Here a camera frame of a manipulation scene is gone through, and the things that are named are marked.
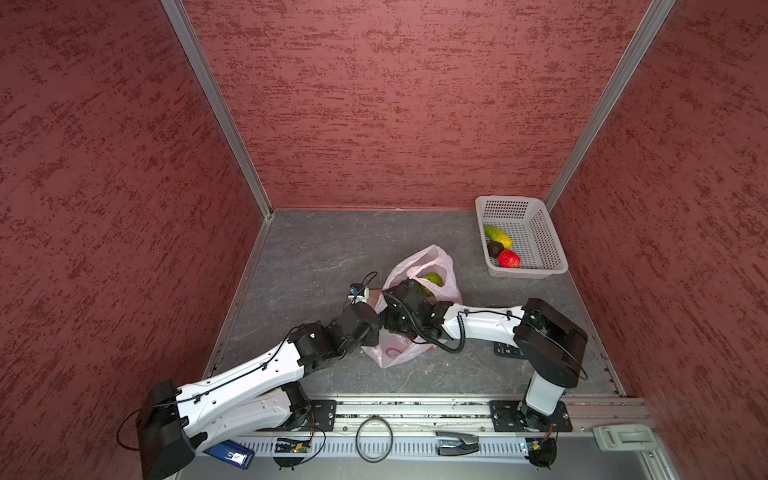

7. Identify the left small circuit board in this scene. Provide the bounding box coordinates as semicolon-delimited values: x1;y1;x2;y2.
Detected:
274;437;312;455

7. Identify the small circuit board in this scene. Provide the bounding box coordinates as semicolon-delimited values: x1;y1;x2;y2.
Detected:
527;438;558;469
274;437;312;455

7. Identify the black desk calculator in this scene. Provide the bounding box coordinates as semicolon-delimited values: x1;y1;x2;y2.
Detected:
493;342;525;359

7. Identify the yellow green mango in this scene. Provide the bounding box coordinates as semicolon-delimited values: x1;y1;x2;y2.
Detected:
483;225;514;249

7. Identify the black cable loop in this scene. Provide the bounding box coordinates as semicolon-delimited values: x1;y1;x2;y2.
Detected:
355;415;395;464

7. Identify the grey plastic holder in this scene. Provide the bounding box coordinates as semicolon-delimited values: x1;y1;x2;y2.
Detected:
593;424;658;452

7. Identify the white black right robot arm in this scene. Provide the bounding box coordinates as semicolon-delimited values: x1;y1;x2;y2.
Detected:
379;280;589;431

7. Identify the aluminium front rail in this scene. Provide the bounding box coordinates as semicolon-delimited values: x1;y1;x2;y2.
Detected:
161;394;661;463

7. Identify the pink printed plastic bag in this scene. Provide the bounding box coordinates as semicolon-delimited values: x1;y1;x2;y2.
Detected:
362;245;462;369

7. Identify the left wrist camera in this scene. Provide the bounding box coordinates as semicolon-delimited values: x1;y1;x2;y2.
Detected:
347;283;370;304

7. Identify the aluminium corner post left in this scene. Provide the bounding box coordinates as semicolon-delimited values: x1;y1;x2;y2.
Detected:
161;0;274;221

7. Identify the red fruit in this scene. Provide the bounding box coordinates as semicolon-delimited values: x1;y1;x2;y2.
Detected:
497;249;522;268

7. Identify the blue black box device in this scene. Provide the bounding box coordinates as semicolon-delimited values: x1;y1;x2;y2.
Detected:
205;440;255;470

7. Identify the right small circuit board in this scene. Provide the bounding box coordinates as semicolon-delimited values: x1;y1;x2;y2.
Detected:
527;438;558;469

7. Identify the black stapler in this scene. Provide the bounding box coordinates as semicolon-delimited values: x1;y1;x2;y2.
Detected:
435;431;480;457

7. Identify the green spotted custard apple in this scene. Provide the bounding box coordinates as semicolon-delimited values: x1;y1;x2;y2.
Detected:
423;273;444;287

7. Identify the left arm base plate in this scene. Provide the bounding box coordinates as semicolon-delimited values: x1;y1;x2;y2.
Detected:
300;399;338;433

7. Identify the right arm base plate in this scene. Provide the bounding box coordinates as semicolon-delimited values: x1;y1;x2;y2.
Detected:
489;400;573;433

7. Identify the dark brown round fruit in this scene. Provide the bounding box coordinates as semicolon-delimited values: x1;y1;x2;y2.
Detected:
486;241;506;259

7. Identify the white perforated plastic basket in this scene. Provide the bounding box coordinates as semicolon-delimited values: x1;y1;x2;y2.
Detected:
475;196;569;280

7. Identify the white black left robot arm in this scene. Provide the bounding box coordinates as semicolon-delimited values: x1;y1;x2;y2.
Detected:
135;302;379;479

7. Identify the aluminium corner post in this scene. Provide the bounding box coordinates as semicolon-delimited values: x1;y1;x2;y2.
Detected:
161;0;274;221
545;0;676;211

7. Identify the aluminium corner post right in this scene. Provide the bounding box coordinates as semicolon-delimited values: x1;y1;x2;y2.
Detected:
545;0;676;211

